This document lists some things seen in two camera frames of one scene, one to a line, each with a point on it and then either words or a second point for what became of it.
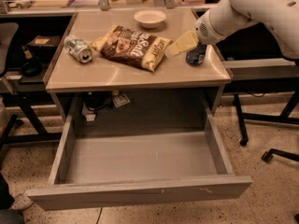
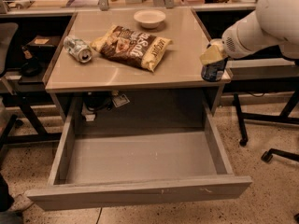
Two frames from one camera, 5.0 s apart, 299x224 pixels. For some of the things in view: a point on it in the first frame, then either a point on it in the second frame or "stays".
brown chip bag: [134, 48] stays
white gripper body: [206, 32] → [234, 44]
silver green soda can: [78, 49] stays
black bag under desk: [33, 65] stays
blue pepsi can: [196, 56] → [212, 72]
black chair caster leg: [267, 156] stays
